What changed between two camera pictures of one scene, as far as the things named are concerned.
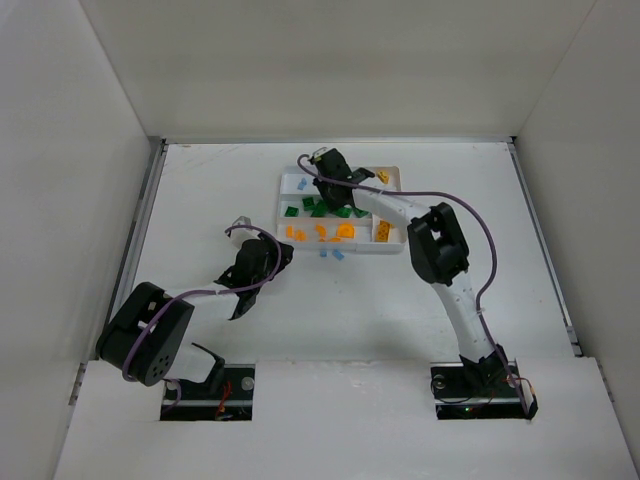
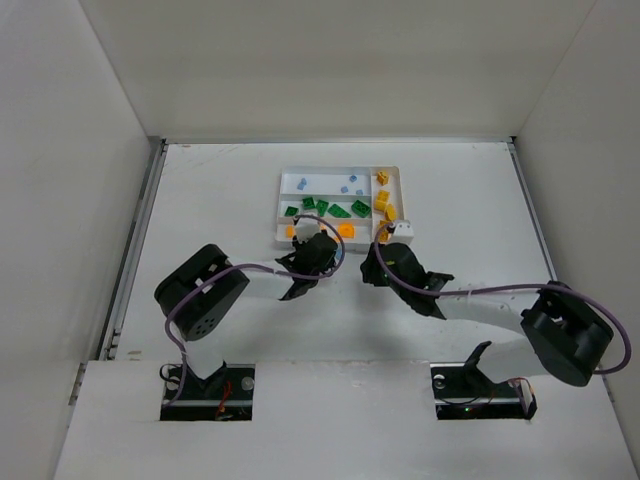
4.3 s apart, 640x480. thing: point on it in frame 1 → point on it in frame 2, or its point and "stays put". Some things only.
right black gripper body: x=338 y=195 → x=382 y=262
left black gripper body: x=276 y=252 → x=310 y=261
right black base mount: x=480 y=391 stays put
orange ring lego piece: x=346 y=230 stays put
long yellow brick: x=383 y=230 stays put
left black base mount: x=227 y=395 stays put
